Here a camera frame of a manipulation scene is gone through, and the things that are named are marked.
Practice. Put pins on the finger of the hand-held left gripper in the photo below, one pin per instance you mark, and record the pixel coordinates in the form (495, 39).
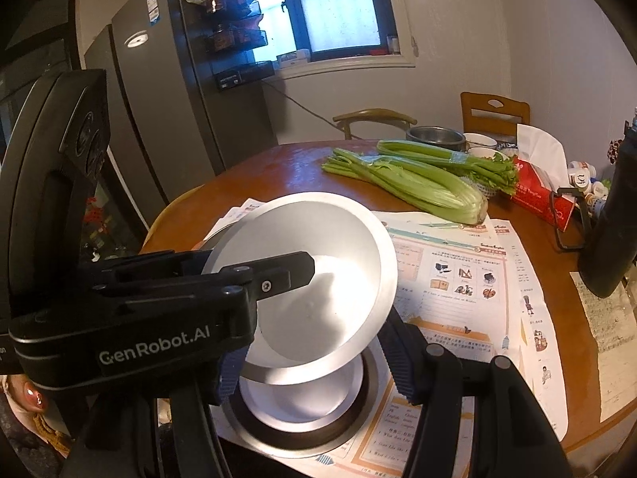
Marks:
(149, 266)
(278, 274)

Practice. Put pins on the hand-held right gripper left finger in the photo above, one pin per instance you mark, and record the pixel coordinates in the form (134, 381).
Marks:
(231, 378)

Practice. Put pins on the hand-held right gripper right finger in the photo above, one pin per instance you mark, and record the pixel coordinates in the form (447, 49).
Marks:
(400, 358)

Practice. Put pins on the steel bowl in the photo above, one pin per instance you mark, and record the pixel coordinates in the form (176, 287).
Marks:
(298, 445)

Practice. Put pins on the person's left forearm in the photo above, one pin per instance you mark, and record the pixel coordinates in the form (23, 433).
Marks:
(30, 453)

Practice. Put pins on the person's left hand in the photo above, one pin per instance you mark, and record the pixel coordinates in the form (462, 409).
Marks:
(27, 398)

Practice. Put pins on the dark glass cabinet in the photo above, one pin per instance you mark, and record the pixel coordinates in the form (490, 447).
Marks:
(114, 224)

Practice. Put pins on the tan wooden chair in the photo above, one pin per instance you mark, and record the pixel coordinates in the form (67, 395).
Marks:
(174, 214)

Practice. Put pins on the printed newspaper sheets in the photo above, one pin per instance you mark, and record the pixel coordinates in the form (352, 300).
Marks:
(448, 279)

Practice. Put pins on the grey refrigerator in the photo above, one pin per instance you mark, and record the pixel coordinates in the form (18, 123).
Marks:
(159, 109)

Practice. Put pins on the celery bunch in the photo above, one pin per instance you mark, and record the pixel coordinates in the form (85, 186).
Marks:
(423, 189)
(448, 157)

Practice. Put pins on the curved back wooden chair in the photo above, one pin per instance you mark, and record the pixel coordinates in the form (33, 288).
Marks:
(373, 114)

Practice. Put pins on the black magnetic rack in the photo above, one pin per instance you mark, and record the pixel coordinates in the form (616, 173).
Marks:
(241, 77)

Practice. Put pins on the steel pot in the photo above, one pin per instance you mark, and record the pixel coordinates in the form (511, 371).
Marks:
(433, 137)

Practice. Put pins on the handwritten paper sheet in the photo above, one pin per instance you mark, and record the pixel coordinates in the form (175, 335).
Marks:
(612, 333)

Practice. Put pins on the white box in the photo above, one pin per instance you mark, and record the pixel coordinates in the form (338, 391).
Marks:
(293, 58)

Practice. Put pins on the red tissue pack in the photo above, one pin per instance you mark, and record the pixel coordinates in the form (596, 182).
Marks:
(537, 189)

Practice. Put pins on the white ceramic bowl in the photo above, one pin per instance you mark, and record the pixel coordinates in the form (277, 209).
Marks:
(480, 139)
(485, 153)

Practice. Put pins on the clear magnetic rack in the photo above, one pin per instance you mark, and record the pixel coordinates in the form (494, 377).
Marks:
(231, 2)
(234, 40)

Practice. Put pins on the black thermos bottle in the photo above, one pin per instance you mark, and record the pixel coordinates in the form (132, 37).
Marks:
(612, 239)

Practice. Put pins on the square back wooden chair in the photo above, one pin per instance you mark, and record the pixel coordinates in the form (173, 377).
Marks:
(477, 114)

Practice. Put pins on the small white bottles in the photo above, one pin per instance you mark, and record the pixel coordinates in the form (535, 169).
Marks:
(594, 189)

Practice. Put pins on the window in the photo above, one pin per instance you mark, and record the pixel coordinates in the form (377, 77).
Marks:
(323, 5)

